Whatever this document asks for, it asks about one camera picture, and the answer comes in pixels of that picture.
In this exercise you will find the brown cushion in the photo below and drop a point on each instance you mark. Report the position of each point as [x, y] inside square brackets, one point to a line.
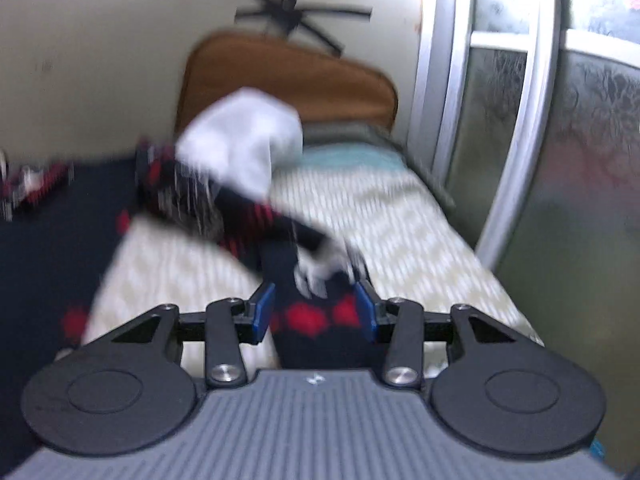
[300, 80]

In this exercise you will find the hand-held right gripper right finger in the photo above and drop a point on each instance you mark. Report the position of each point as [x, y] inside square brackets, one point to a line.
[365, 316]

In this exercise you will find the white cloth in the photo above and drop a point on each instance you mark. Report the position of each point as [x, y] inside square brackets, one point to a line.
[240, 135]

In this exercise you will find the aluminium frosted sliding door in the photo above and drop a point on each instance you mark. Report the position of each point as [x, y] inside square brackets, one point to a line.
[530, 135]

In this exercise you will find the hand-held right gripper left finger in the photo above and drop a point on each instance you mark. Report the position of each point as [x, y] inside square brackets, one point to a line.
[263, 312]

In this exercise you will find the black tape cross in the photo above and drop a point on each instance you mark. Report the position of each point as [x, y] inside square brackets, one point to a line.
[295, 12]

